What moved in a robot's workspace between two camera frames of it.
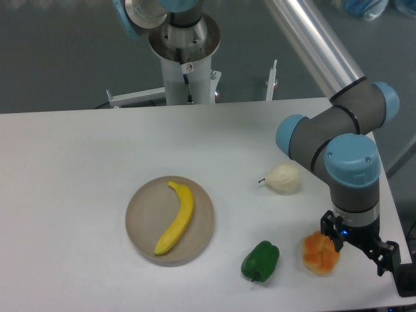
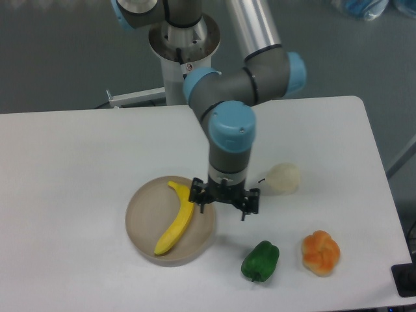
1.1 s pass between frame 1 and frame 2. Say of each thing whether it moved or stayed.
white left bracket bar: stayed
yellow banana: stayed
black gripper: moved
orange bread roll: stayed
